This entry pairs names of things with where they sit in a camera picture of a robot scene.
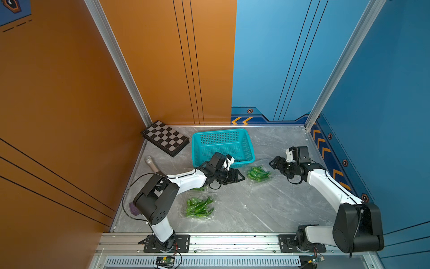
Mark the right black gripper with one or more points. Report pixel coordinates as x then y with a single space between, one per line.
276 159

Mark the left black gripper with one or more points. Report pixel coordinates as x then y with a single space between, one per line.
236 180

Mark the clear pepper container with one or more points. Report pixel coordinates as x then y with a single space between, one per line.
201 189
257 174
201 207

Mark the teal plastic basket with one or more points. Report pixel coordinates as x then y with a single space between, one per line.
234 142

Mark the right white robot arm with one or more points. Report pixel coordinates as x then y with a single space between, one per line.
358 224

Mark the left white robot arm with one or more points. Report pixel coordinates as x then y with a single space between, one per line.
155 199

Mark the clear pepper container front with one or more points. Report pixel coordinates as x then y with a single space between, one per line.
201 207

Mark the black white checkerboard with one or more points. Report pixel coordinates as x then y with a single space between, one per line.
165 138

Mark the right circuit board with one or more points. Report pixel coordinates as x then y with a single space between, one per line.
316 260

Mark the circuit board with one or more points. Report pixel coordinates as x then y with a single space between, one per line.
165 262
316 260

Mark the purple cube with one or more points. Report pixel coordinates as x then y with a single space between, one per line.
133 210

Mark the left circuit board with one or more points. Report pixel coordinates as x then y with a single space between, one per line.
165 262

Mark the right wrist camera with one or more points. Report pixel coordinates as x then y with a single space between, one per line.
290 155

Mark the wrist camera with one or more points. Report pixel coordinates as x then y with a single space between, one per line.
228 162
290 155

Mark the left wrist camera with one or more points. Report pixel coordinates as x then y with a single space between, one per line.
228 162

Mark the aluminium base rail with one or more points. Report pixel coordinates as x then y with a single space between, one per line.
223 251

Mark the right aluminium frame post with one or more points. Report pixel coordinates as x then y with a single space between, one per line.
362 28

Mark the aluminium frame post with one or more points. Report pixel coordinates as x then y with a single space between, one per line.
362 28
100 19

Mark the left aluminium frame post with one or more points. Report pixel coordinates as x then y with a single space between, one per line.
100 19

